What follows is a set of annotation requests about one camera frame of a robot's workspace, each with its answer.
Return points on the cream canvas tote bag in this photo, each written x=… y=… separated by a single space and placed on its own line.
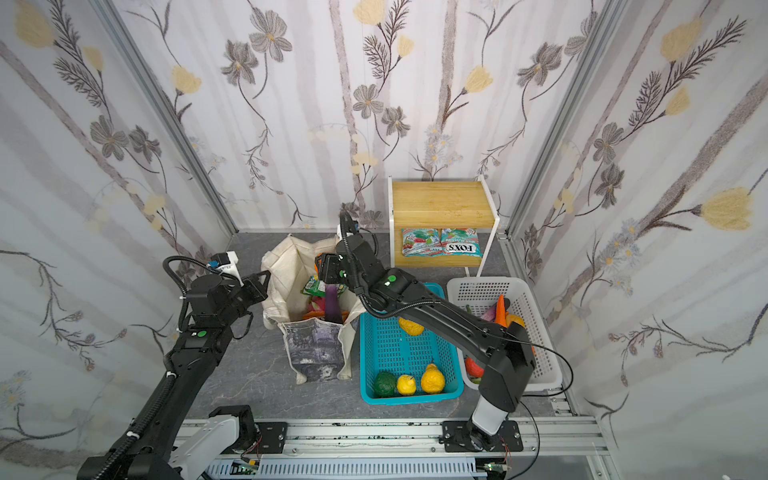
x=318 y=350

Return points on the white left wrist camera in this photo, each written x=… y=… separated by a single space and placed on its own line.
x=226 y=263

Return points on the aluminium rail frame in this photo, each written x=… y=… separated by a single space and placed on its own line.
x=526 y=447

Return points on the yellow bumpy fruit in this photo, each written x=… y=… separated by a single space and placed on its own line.
x=410 y=328

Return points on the white wooden two-tier shelf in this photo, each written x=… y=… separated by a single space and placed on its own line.
x=440 y=204

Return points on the purple eggplant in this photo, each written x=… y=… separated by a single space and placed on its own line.
x=332 y=298

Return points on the teal Fox's candy bag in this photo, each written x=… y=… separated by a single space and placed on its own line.
x=461 y=242

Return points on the green avocado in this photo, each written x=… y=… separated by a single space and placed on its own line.
x=385 y=385

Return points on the yellow pear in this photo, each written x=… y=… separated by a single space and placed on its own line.
x=433 y=380

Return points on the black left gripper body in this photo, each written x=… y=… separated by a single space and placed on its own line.
x=255 y=285

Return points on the white plastic basket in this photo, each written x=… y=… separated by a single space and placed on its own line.
x=479 y=295

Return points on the teal plastic basket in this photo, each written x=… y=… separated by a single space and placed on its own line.
x=385 y=347

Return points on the red green candy bag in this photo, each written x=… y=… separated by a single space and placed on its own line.
x=421 y=242

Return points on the orange candy bag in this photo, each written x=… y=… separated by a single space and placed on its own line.
x=312 y=313

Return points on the yellow onion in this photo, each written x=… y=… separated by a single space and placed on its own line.
x=514 y=319

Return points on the orange carrot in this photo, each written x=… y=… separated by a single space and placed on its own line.
x=501 y=312

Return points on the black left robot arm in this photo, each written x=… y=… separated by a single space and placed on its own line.
x=214 y=296

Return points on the yellow lemon front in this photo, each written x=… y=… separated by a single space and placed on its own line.
x=406 y=385

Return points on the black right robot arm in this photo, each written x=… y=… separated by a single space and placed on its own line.
x=505 y=353

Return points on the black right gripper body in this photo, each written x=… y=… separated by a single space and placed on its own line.
x=349 y=243

